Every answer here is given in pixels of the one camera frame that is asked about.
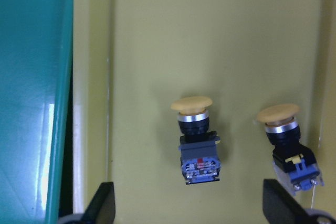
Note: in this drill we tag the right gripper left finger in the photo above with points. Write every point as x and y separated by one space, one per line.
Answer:
101 209

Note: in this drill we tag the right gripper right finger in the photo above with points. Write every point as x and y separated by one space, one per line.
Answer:
280 207

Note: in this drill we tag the yellow push button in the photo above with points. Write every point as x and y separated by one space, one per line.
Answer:
295 165
198 145

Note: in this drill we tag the yellow plastic tray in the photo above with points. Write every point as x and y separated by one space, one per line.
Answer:
133 58

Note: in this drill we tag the green plastic tray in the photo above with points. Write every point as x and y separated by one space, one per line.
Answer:
36 61

